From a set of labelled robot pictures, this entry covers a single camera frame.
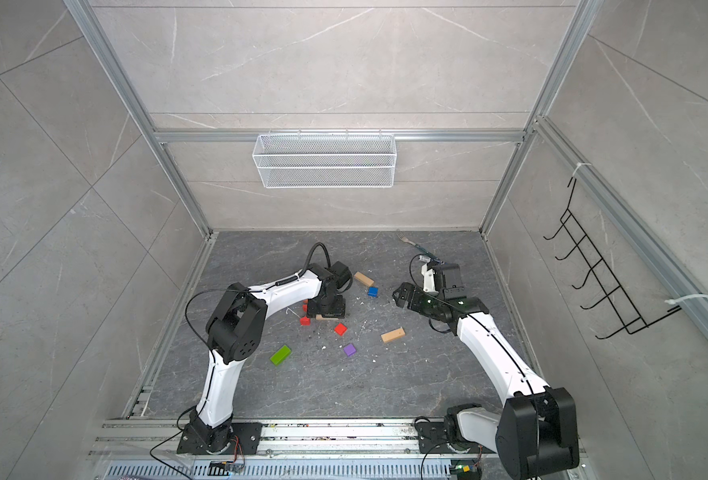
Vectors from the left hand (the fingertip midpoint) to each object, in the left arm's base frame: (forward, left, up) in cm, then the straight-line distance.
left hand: (333, 309), depth 96 cm
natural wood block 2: (-9, -19, 0) cm, 21 cm away
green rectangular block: (-15, +16, 0) cm, 21 cm away
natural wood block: (+12, -11, 0) cm, 16 cm away
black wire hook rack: (-23, -62, +33) cm, 74 cm away
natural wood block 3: (-6, +4, +6) cm, 9 cm away
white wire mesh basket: (+42, +2, +29) cm, 51 cm away
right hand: (-3, -22, +13) cm, 26 cm away
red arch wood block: (-4, +9, 0) cm, 10 cm away
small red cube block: (-7, -2, 0) cm, 7 cm away
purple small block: (-14, -5, 0) cm, 15 cm away
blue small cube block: (+8, -14, -2) cm, 16 cm away
